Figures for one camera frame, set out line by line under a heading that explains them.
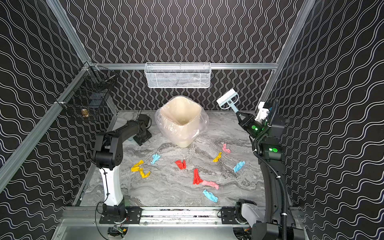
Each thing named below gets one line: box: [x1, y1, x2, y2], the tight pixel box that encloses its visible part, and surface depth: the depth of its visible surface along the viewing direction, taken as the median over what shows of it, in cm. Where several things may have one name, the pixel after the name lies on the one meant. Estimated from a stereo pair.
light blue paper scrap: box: [150, 153, 161, 164], surface depth 96 cm
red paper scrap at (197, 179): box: [193, 168, 204, 185], surface depth 89 cm
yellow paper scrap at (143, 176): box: [138, 168, 151, 179], surface depth 89 cm
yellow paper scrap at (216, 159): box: [212, 152, 222, 163], surface depth 96 cm
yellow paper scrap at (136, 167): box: [130, 159, 144, 172], surface depth 92 cm
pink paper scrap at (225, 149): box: [222, 143, 231, 153], surface depth 101 cm
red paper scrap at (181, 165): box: [175, 159, 187, 170], surface depth 92 cm
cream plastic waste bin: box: [160, 96, 202, 148], surface depth 90 cm
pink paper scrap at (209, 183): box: [201, 180, 220, 190], surface depth 87 cm
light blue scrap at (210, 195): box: [203, 189, 219, 203], surface depth 81 cm
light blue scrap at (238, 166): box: [233, 161, 246, 173], surface depth 92 cm
